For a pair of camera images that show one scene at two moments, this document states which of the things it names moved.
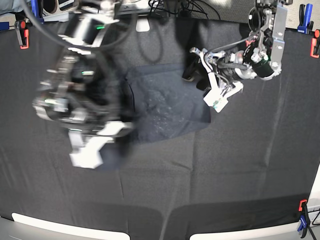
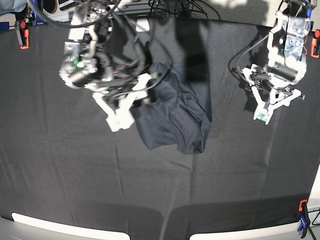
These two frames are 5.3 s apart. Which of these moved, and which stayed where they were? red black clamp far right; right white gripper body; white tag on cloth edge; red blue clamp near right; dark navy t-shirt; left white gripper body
Moved: right white gripper body; left white gripper body; dark navy t-shirt
Stayed: white tag on cloth edge; red black clamp far right; red blue clamp near right
